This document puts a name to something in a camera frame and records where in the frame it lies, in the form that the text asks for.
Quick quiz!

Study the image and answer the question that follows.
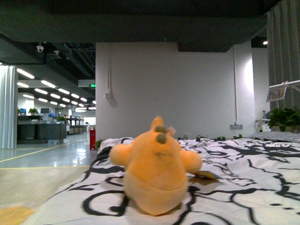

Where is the yellow plush toy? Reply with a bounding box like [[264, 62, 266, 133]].
[[109, 116, 202, 216]]

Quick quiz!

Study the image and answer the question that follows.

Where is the red fire extinguisher box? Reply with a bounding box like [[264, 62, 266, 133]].
[[90, 129, 96, 150]]

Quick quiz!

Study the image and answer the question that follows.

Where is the yellow paper tag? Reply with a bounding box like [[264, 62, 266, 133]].
[[193, 171, 222, 180]]

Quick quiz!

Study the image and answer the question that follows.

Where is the dark office counter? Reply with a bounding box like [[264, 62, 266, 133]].
[[17, 116, 67, 144]]

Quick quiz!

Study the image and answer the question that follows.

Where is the framed picture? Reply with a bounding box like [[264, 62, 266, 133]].
[[266, 87, 286, 102]]

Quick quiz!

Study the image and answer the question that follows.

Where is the black and white duvet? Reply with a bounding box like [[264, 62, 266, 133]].
[[25, 137, 300, 225]]

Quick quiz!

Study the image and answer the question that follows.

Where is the potted green plant right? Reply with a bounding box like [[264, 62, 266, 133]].
[[268, 108, 300, 132]]

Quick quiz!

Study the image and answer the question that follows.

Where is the checkered pillow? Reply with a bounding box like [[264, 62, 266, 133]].
[[247, 131, 300, 143]]

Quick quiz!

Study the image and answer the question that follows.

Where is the white curtain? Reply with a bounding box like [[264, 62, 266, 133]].
[[0, 66, 17, 149]]

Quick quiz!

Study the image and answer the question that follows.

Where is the grey curtain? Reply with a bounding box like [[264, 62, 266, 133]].
[[266, 0, 300, 112]]

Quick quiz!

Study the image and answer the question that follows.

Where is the yellow and white rug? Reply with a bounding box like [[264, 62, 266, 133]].
[[0, 206, 35, 225]]

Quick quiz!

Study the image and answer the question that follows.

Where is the wall power outlet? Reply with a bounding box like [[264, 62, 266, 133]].
[[230, 124, 243, 130]]

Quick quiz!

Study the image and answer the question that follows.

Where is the security dome camera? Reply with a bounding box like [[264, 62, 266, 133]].
[[36, 42, 44, 53]]

